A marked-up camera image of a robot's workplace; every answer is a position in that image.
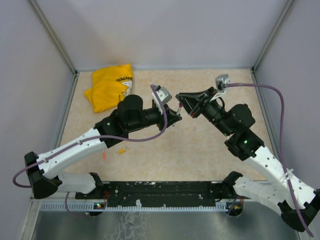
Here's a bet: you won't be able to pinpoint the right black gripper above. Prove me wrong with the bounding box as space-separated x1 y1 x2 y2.
176 87 233 137

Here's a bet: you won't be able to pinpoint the white pen red marks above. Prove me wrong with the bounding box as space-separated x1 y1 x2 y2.
172 106 181 127

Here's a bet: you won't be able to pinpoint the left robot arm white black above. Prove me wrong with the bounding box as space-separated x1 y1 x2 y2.
24 94 182 199

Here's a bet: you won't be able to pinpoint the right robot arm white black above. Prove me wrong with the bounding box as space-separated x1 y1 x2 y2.
175 83 320 235

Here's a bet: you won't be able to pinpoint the yellow pen cap left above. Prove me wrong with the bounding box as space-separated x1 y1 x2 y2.
118 148 126 154

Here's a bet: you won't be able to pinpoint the yellow folded shirt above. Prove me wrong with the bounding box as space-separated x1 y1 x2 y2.
84 63 134 113

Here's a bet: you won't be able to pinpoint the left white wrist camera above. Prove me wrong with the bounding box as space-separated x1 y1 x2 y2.
151 85 172 109

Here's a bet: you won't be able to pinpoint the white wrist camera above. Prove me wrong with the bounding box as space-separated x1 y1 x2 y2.
151 85 172 109
210 74 231 102

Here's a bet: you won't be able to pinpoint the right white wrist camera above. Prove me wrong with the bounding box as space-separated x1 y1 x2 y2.
210 74 231 102

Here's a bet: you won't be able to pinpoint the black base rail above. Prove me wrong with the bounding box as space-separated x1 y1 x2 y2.
75 181 236 208

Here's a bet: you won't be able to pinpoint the aluminium frame side rail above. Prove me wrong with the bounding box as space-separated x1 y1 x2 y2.
250 68 288 172

